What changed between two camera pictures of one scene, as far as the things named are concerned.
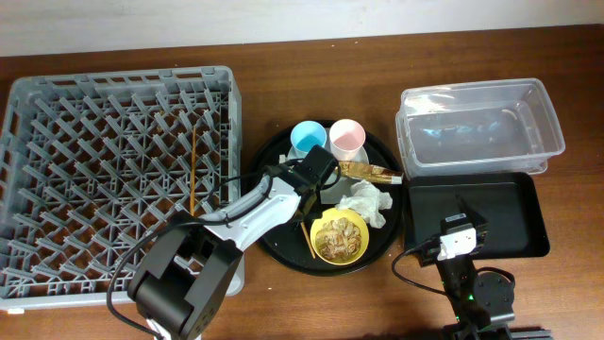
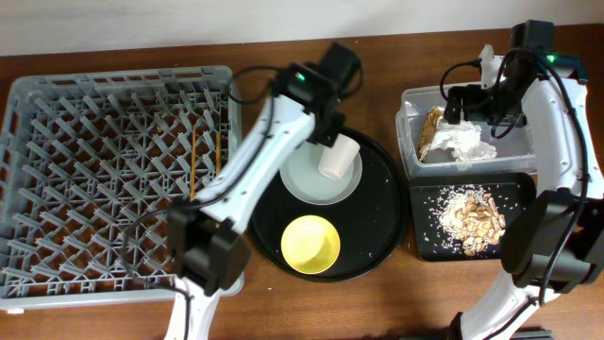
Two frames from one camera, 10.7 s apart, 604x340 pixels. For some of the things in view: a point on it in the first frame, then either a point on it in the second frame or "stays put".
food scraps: x=339 y=239 to x=464 y=218
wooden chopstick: x=304 y=229 to x=218 y=152
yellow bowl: x=340 y=236 to x=310 y=245
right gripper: x=484 y=225 to x=453 y=107
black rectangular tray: x=510 y=201 stays put
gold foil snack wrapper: x=358 y=170 to x=433 y=116
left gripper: x=307 y=198 to x=330 y=133
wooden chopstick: x=192 y=171 stays put
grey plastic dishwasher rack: x=92 y=163 stays put
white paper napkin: x=369 y=201 to x=462 y=138
